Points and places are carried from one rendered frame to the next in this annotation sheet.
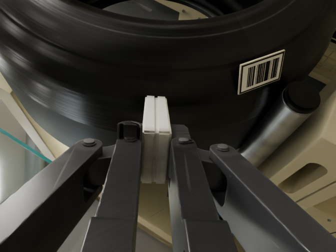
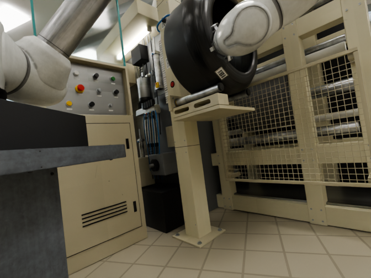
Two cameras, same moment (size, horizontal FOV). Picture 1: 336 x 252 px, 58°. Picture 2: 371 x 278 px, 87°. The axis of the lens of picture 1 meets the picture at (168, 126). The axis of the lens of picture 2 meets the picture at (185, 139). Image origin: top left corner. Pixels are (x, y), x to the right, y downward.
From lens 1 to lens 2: 0.72 m
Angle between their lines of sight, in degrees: 19
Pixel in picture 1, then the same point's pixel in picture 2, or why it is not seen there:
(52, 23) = (206, 22)
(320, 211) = (185, 135)
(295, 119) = (216, 89)
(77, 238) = (104, 73)
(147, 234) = (125, 101)
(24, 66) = (193, 20)
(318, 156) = (212, 97)
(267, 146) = (203, 93)
